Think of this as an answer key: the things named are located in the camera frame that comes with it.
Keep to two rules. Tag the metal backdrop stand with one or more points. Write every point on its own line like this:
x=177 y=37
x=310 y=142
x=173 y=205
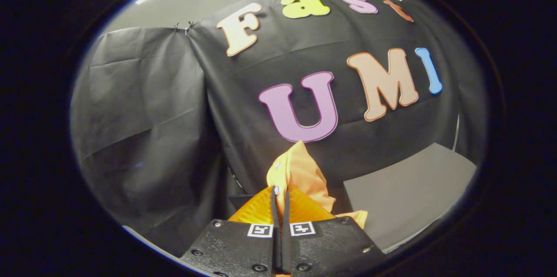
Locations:
x=455 y=133

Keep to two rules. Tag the white cabinet with grey top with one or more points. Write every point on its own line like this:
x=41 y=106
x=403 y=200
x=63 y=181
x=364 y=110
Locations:
x=404 y=190

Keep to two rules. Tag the orange garment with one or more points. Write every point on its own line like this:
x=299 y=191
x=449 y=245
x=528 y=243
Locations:
x=300 y=172

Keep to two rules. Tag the black backdrop cloth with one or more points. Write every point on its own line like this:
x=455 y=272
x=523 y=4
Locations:
x=152 y=116

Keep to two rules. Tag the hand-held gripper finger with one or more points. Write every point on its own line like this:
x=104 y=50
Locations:
x=286 y=242
x=276 y=242

